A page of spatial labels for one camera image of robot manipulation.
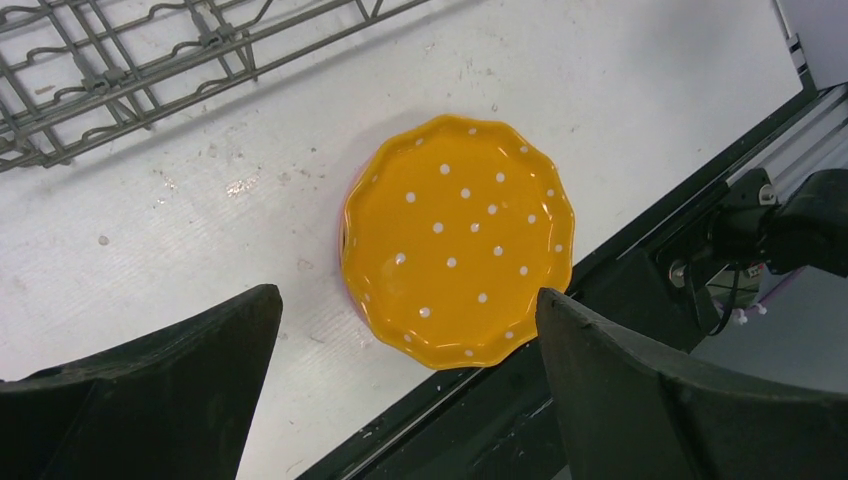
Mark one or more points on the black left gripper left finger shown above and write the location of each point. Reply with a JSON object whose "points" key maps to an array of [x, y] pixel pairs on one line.
{"points": [[177, 403]]}

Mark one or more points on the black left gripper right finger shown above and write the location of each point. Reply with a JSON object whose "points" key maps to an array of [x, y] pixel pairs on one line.
{"points": [[631, 407]]}

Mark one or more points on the grey wire dish rack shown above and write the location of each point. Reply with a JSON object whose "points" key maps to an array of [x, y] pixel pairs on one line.
{"points": [[78, 75]]}

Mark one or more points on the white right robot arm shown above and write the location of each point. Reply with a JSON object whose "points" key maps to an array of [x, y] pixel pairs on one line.
{"points": [[748, 226]]}

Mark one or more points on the pink plate under yellow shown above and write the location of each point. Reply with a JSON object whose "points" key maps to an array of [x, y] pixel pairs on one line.
{"points": [[359, 294]]}

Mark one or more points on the yellow polka dot plate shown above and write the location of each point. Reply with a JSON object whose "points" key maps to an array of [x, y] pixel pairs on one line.
{"points": [[459, 223]]}

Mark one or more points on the black table frame rail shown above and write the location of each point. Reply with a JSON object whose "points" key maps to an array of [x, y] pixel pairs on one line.
{"points": [[652, 277]]}

